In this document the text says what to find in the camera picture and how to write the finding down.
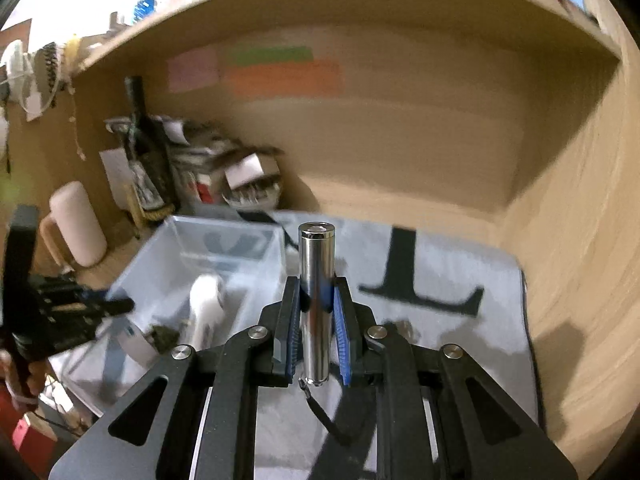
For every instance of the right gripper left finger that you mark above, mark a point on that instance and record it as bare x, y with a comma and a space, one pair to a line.
193, 414

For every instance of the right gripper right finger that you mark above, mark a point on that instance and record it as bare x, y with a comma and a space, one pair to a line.
439, 414

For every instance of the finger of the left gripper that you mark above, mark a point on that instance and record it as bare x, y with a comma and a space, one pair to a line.
64, 289
89, 311

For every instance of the round black watch dial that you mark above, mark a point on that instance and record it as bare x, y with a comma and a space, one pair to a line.
163, 338

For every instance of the clear plastic storage bin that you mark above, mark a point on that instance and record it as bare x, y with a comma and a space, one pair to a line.
248, 256

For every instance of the white handheld massager device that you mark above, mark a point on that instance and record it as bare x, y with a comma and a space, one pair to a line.
206, 311

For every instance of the silver metal cylinder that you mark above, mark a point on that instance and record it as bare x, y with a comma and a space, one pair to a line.
316, 244

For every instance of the pink insulated mug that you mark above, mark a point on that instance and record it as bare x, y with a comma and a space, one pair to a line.
72, 215

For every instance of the grey mat with black letters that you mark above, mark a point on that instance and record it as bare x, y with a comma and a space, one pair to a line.
434, 290

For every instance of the white handwritten note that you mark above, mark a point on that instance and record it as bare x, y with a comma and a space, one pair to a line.
116, 168

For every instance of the dark wine bottle elephant label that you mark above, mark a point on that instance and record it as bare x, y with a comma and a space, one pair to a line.
148, 159

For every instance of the stack of books and papers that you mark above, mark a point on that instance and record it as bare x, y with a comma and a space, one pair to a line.
197, 153

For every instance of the white bowl of stones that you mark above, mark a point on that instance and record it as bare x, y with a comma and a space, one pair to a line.
254, 197

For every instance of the white card box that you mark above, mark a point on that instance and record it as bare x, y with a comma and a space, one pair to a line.
251, 168

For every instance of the pink paper note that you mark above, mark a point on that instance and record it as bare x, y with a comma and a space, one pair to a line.
192, 70

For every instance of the orange paper note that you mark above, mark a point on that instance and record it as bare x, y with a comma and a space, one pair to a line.
312, 79

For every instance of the green paper note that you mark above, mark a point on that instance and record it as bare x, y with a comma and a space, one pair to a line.
250, 56

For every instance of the wooden shelf board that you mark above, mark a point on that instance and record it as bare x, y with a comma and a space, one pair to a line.
530, 25

